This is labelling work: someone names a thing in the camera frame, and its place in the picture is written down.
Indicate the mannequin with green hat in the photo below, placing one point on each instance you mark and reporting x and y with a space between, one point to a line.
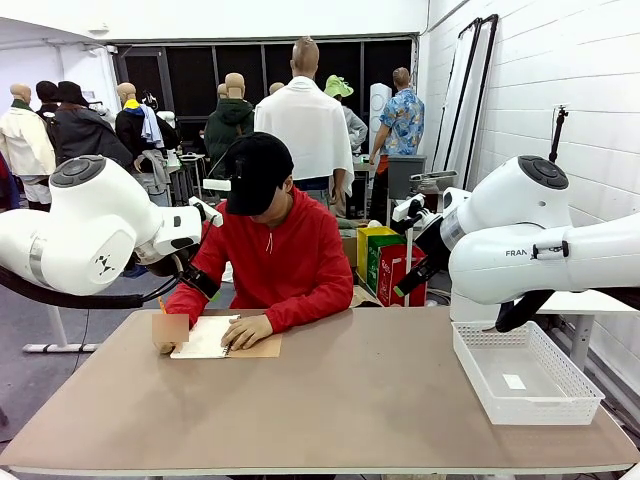
337 86

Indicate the black-framed white panel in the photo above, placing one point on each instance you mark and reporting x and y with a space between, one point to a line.
452 110
475 100

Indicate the cardboard box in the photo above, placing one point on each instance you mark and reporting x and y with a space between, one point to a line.
350 250

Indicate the white narrow background table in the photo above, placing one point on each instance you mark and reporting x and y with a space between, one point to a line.
408 245

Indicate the person's head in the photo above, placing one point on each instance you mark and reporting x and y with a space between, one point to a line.
275 200

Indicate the red hoodie torso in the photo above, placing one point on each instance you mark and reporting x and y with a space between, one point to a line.
280 260

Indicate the black baseball cap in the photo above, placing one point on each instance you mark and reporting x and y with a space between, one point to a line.
260 170

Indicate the white perforated plastic basket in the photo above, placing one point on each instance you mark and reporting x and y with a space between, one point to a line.
550 407

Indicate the grey box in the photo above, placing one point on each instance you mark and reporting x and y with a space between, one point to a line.
405 175

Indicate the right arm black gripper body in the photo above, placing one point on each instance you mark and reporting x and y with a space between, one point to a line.
435 242

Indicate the spiral notebook brown cover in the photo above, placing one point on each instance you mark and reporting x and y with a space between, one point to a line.
205 340

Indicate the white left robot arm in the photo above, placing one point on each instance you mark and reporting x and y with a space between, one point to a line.
100 225

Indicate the mannequin in floral shirt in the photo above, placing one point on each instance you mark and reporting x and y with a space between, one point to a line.
402 125

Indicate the orange pencil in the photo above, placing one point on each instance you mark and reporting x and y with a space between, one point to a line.
161 305

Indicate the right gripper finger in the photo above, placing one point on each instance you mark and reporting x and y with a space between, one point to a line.
422 277
410 277

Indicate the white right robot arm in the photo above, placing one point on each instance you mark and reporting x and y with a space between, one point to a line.
500 240

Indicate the person with black hair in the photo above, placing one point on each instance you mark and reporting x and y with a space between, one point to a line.
46 92

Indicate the mannequin black jacket yellow collar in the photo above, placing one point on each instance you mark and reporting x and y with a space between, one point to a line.
131 130

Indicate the person's left hand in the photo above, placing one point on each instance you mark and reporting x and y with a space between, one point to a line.
250 332

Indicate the green shopping bag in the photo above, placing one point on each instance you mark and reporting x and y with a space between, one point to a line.
390 241

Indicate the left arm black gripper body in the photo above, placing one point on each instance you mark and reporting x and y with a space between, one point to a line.
167 265

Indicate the yellow shopping bag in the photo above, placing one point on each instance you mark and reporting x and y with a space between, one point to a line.
364 250

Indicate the person's right hand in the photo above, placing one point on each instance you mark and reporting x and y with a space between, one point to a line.
167 347

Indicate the mannequin in cream jacket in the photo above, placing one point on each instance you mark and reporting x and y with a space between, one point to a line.
22 140

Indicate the left arm white wrist camera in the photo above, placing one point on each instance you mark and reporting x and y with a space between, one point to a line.
207 210

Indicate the person's right forearm red sleeve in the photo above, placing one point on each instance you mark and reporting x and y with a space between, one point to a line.
185 303

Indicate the grey metal tray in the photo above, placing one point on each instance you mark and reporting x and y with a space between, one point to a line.
435 176

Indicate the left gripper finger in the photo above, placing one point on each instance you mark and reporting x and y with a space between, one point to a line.
205 282
197 289

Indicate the arm white wrist camera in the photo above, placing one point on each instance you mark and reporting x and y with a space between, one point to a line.
407 207
207 210

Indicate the person's left forearm red sleeve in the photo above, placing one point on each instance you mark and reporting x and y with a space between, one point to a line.
310 310

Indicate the tall white appliance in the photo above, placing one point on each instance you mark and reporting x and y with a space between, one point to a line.
380 100

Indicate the person with black bucket hat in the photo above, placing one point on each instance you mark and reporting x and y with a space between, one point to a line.
85 135

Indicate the white table leg stand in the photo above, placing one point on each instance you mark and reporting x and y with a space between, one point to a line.
60 347

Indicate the black tripod stand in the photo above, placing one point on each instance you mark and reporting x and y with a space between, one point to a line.
556 140

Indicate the white side table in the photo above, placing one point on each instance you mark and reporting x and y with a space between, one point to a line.
600 302

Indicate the right arm white wrist camera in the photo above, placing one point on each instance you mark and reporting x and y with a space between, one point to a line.
407 207

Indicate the bare mannequin head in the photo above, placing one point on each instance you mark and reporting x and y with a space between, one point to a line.
221 91
276 89

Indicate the mannequin in dark green jacket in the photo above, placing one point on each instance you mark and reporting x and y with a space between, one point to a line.
227 125

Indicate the red and blue garment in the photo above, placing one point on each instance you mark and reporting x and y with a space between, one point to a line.
6 185

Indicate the mannequin with white towel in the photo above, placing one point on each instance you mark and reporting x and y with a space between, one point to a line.
305 130

